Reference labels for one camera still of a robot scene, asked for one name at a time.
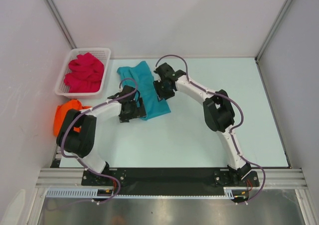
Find teal t shirt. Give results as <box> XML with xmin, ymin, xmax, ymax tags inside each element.
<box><xmin>117</xmin><ymin>61</ymin><xmax>171</xmax><ymax>121</ymax></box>

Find white plastic basket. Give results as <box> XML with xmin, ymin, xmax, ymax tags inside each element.
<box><xmin>55</xmin><ymin>47</ymin><xmax>111</xmax><ymax>99</ymax></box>

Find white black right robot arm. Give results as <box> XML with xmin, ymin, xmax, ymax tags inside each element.
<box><xmin>154</xmin><ymin>70</ymin><xmax>251</xmax><ymax>186</ymax></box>

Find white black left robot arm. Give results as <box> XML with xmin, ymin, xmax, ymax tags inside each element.
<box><xmin>56</xmin><ymin>95</ymin><xmax>147</xmax><ymax>185</ymax></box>

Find magenta t shirt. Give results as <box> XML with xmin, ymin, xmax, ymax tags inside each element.
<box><xmin>63</xmin><ymin>53</ymin><xmax>104</xmax><ymax>93</ymax></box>

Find orange t shirt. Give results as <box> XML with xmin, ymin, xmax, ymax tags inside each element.
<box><xmin>53</xmin><ymin>99</ymin><xmax>91</xmax><ymax>137</ymax></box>

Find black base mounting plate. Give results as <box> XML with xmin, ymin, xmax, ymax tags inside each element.
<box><xmin>81</xmin><ymin>168</ymin><xmax>260</xmax><ymax>196</ymax></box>

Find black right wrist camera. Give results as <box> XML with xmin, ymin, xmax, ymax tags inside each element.
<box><xmin>154</xmin><ymin>63</ymin><xmax>175</xmax><ymax>80</ymax></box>

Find white slotted cable duct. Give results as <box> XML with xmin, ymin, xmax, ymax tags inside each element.
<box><xmin>46</xmin><ymin>188</ymin><xmax>248</xmax><ymax>200</ymax></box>

